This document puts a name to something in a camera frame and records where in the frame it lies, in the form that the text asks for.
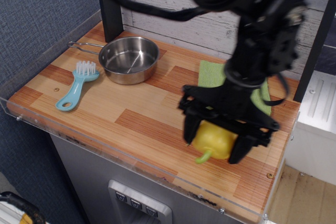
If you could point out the black vertical post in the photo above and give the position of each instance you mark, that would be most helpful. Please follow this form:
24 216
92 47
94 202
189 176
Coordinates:
111 19
315 51

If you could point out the yellow and black object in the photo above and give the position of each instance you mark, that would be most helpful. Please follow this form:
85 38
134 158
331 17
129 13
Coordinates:
15 209

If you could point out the yellow toy bell pepper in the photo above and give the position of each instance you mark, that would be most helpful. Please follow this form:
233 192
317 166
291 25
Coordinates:
213 142

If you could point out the black vertical post right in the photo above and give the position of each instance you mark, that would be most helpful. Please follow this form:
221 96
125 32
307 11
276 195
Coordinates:
315 51

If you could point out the green towel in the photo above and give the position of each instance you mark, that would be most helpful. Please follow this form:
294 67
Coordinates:
212 75

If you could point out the grey metal cabinet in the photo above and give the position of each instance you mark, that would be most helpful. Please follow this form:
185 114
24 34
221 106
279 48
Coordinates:
90 174

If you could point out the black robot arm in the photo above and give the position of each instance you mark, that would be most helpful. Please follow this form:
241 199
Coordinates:
265 47

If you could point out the silver button panel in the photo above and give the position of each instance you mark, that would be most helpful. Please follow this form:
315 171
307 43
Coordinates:
132 206

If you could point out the light blue dish brush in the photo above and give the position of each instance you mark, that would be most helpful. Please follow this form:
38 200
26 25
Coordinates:
85 71

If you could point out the black vertical post left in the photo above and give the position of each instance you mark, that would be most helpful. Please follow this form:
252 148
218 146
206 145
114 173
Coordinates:
111 19

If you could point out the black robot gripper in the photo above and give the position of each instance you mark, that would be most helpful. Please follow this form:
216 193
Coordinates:
230 107

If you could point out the small steel pan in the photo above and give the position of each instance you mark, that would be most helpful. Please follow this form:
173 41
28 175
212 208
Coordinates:
127 60

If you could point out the clear acrylic table guard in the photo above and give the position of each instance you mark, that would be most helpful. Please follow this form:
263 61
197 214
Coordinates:
141 125

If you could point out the white appliance on right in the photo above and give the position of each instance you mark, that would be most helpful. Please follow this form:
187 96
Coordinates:
311 148

